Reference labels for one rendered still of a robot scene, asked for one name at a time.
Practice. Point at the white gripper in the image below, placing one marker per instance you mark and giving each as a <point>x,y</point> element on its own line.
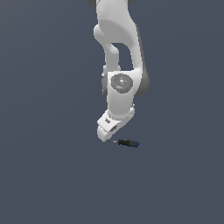
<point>112,122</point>

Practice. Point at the black and blue screwdriver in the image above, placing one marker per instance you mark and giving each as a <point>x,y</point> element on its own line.
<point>127,143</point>

